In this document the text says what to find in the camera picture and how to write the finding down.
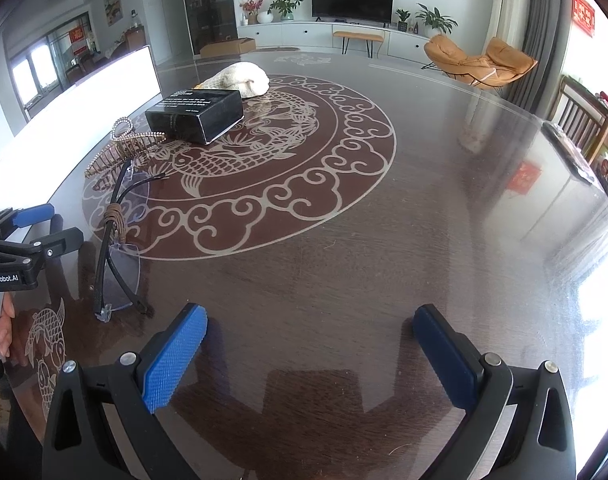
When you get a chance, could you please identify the white sheer curtain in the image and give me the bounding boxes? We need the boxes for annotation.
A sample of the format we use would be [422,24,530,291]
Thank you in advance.
[486,0,532,51]

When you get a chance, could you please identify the black rectangular box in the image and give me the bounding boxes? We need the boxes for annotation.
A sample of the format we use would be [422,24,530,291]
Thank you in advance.
[144,88,245,145]

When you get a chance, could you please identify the red wall decoration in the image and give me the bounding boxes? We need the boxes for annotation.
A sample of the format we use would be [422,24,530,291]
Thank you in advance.
[571,0,596,38]

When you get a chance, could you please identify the dark glass display cabinet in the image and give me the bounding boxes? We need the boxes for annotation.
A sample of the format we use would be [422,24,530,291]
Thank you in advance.
[180,0,235,56]

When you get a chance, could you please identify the large plant in white pot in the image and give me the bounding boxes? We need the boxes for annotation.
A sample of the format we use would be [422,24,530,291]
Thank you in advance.
[415,4,459,38]

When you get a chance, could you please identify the grey curtain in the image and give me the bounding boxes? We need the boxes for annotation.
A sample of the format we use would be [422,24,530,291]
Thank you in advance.
[509,0,575,116]

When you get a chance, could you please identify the clear glasses with black temples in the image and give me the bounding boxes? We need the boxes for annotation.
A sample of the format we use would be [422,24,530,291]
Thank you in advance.
[92,164,171,323]

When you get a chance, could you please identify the green plant in teal pot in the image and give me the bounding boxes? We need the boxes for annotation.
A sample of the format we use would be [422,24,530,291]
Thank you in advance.
[270,0,303,22]

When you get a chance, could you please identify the black flat television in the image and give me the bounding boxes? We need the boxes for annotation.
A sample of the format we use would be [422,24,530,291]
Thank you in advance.
[311,0,395,23]

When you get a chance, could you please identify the white television cabinet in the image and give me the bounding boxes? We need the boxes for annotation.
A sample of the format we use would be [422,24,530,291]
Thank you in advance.
[238,20,432,61]

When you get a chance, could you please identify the gold rhinestone hair claw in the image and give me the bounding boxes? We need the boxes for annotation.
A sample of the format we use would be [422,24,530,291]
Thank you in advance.
[84,117,167,180]

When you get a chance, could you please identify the orange lounge chair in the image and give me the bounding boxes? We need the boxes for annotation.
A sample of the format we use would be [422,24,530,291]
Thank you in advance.
[423,35,539,92]

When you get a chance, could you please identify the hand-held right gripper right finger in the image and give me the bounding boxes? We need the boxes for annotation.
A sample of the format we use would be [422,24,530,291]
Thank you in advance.
[413,304,577,480]

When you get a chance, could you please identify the dark patterned glass desktop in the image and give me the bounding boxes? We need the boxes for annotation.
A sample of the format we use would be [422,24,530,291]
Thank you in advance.
[0,47,608,480]

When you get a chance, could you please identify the wooden chair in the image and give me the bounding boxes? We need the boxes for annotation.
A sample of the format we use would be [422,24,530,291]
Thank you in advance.
[554,75,608,161]

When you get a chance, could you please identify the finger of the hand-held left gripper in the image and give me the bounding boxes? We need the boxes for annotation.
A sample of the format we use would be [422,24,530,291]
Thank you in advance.
[0,226,84,267]
[0,204,55,242]

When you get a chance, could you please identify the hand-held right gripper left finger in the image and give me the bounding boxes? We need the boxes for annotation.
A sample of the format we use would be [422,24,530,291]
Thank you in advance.
[42,303,209,480]

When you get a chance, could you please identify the wooden side cabinet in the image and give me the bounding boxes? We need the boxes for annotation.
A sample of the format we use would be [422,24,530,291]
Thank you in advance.
[122,25,147,53]

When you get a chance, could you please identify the red flowers in vase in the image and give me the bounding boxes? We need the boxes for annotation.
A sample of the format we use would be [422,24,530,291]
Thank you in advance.
[240,0,267,25]

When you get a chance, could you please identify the beige knit cloth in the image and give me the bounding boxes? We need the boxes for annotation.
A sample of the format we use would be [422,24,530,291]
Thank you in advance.
[196,61,271,98]

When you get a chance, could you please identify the brown hair tie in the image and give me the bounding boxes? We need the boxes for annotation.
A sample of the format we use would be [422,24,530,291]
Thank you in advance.
[105,202,129,241]

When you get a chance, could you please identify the wooden bench with metal legs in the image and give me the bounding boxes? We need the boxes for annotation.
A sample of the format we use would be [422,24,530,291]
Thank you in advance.
[333,30,385,58]

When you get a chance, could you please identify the red window decoration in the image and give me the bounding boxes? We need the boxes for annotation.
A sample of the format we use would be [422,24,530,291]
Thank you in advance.
[68,26,97,56]

